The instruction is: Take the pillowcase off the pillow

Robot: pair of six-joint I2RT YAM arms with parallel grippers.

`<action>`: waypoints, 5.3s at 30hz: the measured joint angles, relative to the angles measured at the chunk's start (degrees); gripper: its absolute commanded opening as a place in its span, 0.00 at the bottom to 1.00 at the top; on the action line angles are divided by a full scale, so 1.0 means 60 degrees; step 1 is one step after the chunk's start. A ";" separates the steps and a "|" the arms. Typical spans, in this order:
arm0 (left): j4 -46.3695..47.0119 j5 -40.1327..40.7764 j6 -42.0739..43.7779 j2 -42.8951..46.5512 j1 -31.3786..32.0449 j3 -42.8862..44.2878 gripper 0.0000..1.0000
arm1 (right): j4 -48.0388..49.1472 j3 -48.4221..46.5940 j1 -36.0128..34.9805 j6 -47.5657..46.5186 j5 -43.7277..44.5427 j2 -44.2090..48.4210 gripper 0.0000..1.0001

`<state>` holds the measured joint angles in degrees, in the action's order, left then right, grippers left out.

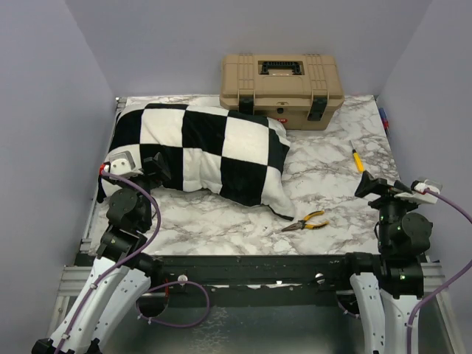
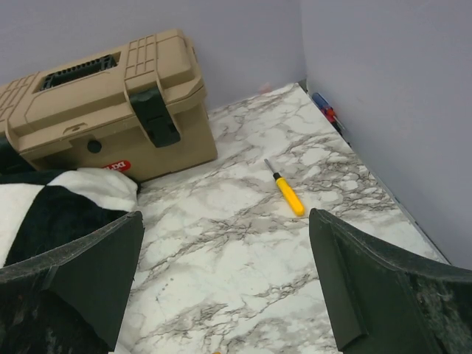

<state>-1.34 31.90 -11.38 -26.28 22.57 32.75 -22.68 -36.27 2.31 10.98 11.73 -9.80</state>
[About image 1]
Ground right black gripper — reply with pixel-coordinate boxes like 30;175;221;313
355;168;423;250

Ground black white checkered pillowcase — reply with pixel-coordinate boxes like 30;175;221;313
104;102;296;221

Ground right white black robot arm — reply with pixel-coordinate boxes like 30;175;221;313
339;171;437;353

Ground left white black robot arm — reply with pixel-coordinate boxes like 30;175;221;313
32;151;171;353

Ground blue red object at edge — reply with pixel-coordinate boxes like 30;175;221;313
378;108;390;137

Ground yellow black pliers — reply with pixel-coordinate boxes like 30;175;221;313
282;210;330;232

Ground tan plastic toolbox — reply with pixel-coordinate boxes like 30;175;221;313
220;54;344;131

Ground yellow handled screwdriver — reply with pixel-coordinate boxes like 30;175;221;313
350;141;365;173

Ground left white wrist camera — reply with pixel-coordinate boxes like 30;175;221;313
108;150;143;178

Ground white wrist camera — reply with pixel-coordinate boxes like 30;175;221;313
394;178;443;204
108;150;143;178

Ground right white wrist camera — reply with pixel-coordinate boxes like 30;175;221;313
394;178;443;204

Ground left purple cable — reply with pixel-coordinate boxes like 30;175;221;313
55;170;211;347

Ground black metal base rail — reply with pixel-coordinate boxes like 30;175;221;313
139;253;353;308

